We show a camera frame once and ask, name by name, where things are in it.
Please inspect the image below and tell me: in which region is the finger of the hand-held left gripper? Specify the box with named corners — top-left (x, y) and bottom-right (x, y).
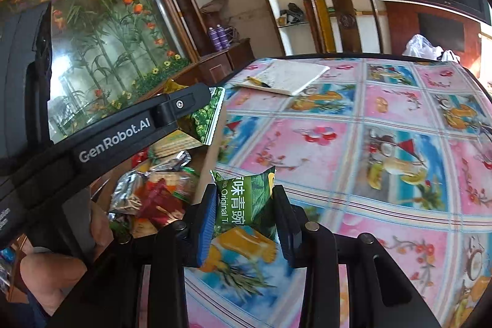
top-left (154, 82), bottom-right (213, 132)

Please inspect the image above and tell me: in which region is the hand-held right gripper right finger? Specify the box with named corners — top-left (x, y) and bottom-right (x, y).
top-left (271, 185), bottom-right (442, 328)

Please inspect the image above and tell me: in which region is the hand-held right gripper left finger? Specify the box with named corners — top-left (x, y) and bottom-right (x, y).
top-left (48, 184), bottom-right (219, 328)

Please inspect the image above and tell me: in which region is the dark green pea packet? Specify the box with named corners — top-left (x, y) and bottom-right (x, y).
top-left (210, 166), bottom-right (278, 242)

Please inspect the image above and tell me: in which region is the green-white cracker packet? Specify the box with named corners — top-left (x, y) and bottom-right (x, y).
top-left (149, 130), bottom-right (201, 160)

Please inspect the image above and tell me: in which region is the brown cardboard box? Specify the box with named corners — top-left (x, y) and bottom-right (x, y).
top-left (88, 109), bottom-right (228, 236)

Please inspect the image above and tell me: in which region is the dark wooden sideboard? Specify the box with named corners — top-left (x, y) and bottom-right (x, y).
top-left (146, 38), bottom-right (256, 98)

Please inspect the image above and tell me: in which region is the silver foil snack packet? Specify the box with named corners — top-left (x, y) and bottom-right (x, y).
top-left (109, 170), bottom-right (149, 215)
top-left (154, 150), bottom-right (192, 173)

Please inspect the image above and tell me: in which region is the brown paper bag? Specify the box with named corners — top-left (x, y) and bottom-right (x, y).
top-left (200, 0), bottom-right (230, 17)

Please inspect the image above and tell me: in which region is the white paper notebook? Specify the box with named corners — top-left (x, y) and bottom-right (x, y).
top-left (238, 59), bottom-right (330, 96)

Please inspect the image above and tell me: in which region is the person's bare leg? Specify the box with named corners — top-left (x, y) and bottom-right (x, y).
top-left (19, 207), bottom-right (115, 316)

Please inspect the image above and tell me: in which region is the grey-black bag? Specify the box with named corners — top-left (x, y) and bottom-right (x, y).
top-left (280, 3), bottom-right (308, 24)

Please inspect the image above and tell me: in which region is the dark wooden chair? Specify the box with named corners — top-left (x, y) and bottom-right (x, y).
top-left (300, 0), bottom-right (389, 54)

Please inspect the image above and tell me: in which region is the red wooden TV panel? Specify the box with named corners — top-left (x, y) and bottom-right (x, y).
top-left (384, 0), bottom-right (492, 63)

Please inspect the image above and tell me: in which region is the large white plastic bag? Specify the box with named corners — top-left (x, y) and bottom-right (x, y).
top-left (402, 34), bottom-right (442, 60)

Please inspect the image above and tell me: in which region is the flower and bamboo wall painting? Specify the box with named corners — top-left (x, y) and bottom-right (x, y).
top-left (0, 0), bottom-right (193, 144)

